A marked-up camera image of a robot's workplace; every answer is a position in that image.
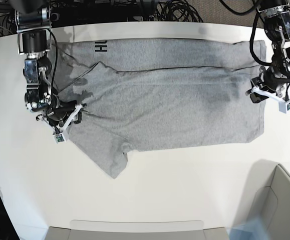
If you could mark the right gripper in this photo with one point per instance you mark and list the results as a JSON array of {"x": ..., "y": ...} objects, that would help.
[{"x": 61, "y": 114}]

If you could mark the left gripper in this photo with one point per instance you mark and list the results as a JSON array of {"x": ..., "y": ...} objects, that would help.
[{"x": 268, "y": 85}]

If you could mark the grey T-shirt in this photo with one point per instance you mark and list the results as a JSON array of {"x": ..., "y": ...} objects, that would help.
[{"x": 156, "y": 94}]

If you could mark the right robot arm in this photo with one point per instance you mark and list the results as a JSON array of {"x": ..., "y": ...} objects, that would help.
[{"x": 35, "y": 39}]

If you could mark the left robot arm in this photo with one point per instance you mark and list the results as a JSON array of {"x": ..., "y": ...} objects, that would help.
[{"x": 276, "y": 21}]

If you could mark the grey bin right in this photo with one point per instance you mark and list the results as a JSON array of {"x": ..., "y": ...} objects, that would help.
[{"x": 270, "y": 213}]

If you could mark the blue translucent object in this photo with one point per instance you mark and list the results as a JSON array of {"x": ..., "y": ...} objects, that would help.
[{"x": 247, "y": 228}]

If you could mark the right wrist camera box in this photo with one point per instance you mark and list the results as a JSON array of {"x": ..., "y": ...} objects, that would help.
[{"x": 60, "y": 137}]

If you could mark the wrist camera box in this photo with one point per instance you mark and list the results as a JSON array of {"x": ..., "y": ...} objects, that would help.
[
  {"x": 60, "y": 137},
  {"x": 284, "y": 106}
]

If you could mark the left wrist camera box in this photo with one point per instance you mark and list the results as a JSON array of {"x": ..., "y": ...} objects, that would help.
[{"x": 284, "y": 106}]

